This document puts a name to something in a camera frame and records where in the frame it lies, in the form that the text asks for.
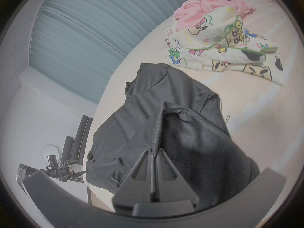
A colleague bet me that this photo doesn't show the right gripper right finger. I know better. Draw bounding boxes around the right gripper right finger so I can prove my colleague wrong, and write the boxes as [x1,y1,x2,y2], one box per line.
[155,149,200,210]

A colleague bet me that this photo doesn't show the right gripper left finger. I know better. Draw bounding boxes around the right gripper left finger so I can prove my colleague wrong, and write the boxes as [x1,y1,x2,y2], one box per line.
[112,149,153,208]

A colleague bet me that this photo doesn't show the black garment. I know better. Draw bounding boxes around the black garment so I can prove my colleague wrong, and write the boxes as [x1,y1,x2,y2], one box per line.
[85,63,260,207]

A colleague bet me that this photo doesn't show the bed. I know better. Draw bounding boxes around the bed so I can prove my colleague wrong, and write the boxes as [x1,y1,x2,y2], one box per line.
[86,0,304,213]

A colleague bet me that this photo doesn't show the white round object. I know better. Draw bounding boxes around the white round object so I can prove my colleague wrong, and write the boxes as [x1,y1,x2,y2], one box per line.
[41,144,64,167]

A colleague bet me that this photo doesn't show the blue-green curtain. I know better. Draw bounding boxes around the blue-green curtain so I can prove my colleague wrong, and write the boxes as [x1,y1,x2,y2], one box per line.
[45,0,190,56]
[28,6,127,105]

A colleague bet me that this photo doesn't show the white printed garment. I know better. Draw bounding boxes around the white printed garment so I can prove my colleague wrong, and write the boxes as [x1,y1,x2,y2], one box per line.
[165,6,284,87]

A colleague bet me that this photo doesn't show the pink garment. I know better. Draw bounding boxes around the pink garment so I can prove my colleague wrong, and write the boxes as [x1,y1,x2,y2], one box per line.
[173,0,256,31]

